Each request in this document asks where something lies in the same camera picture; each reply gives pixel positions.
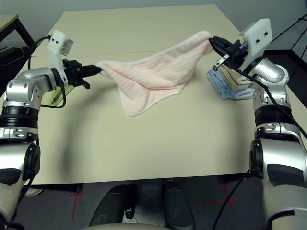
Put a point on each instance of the beige folded towel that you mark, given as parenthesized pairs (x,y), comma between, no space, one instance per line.
(235,79)

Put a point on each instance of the dark grey robot left leg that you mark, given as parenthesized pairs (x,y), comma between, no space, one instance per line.
(108,208)

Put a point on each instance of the black metal frame stand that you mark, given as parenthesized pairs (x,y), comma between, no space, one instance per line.
(278,50)

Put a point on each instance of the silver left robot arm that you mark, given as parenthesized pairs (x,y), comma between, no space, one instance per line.
(31,83)

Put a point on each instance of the light blue folded towel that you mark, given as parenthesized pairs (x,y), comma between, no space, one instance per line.
(220,88)

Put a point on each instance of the dark grey robot right leg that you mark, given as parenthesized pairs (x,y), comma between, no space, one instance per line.
(177,208)

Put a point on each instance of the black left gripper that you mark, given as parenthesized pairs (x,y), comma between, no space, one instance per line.
(72,72)

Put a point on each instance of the beige robot torso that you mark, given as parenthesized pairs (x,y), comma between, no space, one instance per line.
(124,227)

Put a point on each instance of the beige side table black legs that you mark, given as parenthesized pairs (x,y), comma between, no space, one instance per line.
(6,21)

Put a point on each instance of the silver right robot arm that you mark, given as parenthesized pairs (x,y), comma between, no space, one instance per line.
(271,72)

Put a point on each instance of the green folded towel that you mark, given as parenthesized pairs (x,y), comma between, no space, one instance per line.
(51,98)

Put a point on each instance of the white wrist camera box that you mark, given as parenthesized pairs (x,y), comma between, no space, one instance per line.
(57,40)
(259,33)

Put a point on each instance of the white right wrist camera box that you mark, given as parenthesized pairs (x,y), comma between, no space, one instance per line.
(259,33)

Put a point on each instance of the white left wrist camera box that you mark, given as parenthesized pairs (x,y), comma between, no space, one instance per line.
(57,40)

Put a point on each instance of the pink terry towel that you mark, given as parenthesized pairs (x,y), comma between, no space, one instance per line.
(156,74)

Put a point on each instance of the dark grey robot leg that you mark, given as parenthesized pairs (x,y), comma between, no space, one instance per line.
(177,208)
(108,208)

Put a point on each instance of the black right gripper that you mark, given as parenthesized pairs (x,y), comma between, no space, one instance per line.
(236,54)

